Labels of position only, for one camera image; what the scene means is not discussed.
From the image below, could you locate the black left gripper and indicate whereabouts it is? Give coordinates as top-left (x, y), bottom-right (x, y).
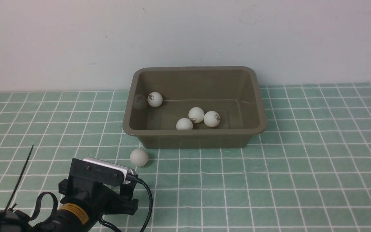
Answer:
top-left (42, 179), bottom-right (138, 232)

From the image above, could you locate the white ping-pong ball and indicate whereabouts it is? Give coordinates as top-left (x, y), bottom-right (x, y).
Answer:
top-left (188, 107), bottom-right (205, 123)
top-left (203, 111), bottom-right (221, 128)
top-left (130, 148), bottom-right (149, 167)
top-left (176, 118), bottom-right (193, 130)

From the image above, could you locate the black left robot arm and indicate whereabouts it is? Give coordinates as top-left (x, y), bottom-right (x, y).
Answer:
top-left (0, 175), bottom-right (146, 232)

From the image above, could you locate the black zip tie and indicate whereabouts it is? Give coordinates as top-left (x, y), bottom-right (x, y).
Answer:
top-left (3, 144), bottom-right (34, 214)

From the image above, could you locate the olive plastic storage bin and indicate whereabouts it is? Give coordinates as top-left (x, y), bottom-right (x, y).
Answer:
top-left (123, 66), bottom-right (268, 149)

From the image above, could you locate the green checkered tablecloth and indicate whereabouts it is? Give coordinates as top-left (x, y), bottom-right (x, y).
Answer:
top-left (0, 83), bottom-right (371, 232)

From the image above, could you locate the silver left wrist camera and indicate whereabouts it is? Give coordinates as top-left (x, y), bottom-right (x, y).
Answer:
top-left (68, 158), bottom-right (138, 187)

